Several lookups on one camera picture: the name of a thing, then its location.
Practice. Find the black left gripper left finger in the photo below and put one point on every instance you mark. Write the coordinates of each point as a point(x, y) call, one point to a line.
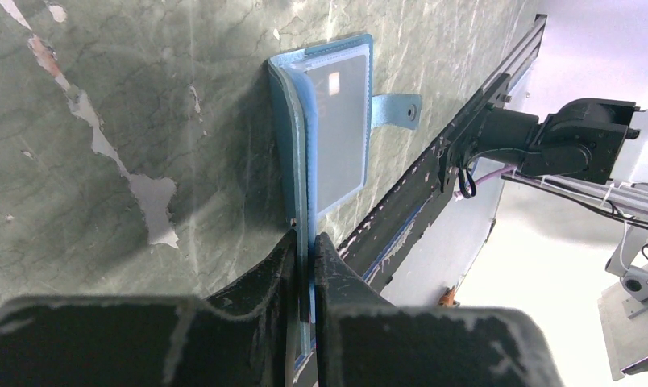
point(243, 335)

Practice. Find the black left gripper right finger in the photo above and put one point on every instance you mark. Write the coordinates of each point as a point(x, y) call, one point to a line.
point(364, 340)

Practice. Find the blue leather card holder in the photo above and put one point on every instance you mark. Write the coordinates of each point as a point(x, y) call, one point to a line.
point(294, 111)

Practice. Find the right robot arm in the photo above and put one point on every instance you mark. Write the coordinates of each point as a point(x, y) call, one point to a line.
point(591, 150)

